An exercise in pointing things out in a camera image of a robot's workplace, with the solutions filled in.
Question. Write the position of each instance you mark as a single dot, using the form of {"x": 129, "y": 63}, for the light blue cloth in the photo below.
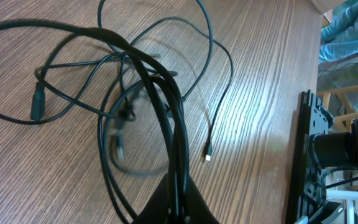
{"x": 340, "y": 39}

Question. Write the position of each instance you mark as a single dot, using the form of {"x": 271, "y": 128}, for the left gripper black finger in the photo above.
{"x": 176, "y": 202}

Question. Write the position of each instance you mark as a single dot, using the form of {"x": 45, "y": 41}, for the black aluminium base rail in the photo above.
{"x": 303, "y": 200}

